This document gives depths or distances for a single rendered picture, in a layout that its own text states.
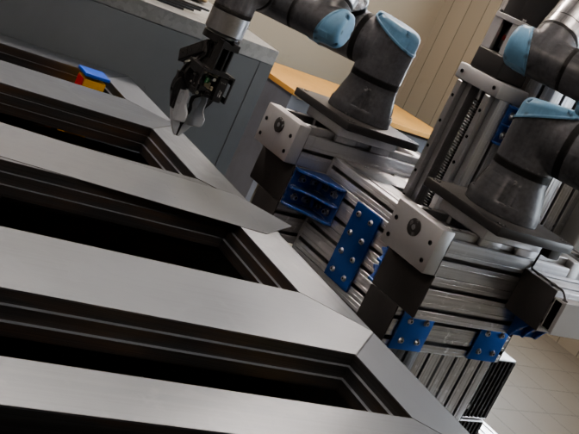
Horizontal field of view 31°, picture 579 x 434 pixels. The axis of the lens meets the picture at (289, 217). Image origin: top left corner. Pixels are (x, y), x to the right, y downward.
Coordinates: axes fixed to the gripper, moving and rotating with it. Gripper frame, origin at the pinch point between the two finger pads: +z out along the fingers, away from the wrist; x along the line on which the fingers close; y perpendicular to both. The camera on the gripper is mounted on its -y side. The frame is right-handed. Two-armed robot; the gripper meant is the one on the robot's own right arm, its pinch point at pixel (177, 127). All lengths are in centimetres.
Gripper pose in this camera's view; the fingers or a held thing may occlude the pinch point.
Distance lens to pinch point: 202.1
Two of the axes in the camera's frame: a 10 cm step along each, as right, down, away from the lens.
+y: 4.4, 4.2, -7.9
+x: 8.0, 2.2, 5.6
